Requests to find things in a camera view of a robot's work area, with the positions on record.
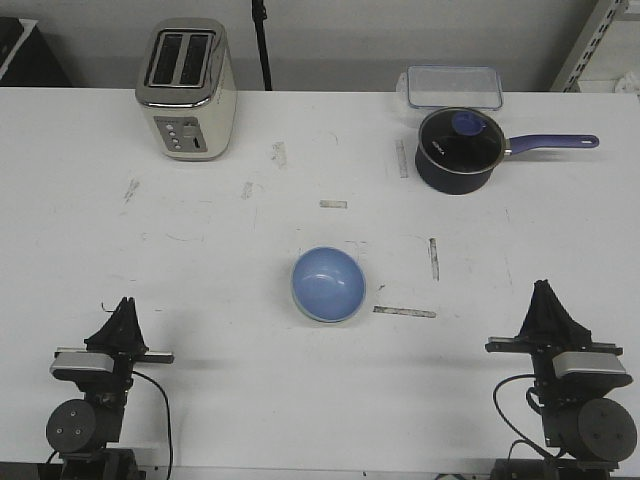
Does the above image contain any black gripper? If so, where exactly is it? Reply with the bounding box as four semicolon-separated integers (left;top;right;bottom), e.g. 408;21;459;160
485;280;623;385
54;297;174;394

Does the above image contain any blue bowl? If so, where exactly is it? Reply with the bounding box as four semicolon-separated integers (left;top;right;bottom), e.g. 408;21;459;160
290;247;366;297

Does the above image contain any green bowl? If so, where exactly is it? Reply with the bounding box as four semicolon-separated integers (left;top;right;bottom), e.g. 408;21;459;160
292;293;365;323

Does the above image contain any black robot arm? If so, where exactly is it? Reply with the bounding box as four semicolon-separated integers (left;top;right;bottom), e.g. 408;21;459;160
46;297;174;479
485;280;638;479

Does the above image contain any dark blue saucepan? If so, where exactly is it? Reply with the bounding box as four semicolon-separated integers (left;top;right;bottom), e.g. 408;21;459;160
415;125;600;195

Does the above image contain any glass pot lid blue knob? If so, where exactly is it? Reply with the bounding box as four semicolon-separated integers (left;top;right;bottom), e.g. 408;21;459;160
419;108;506;174

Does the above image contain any grey slotted shelf upright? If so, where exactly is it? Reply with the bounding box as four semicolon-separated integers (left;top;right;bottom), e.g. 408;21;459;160
549;1;639;93

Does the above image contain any clear plastic food container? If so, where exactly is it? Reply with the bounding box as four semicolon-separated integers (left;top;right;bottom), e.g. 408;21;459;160
396;65;503;110

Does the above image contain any white crumpled cloth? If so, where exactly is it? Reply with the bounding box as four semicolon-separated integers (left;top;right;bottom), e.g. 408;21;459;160
613;71;640;95

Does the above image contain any cream and chrome toaster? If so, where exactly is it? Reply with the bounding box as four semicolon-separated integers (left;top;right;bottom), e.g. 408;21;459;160
135;17;237;161

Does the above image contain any black tripod pole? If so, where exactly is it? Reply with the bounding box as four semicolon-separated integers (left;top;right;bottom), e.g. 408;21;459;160
251;0;273;91

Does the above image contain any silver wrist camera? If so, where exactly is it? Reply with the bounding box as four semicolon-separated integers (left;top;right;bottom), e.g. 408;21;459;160
552;351;633;388
49;351;115;380

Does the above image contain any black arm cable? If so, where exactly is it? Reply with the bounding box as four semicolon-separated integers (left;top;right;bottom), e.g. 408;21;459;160
492;373;566;460
45;369;175;480

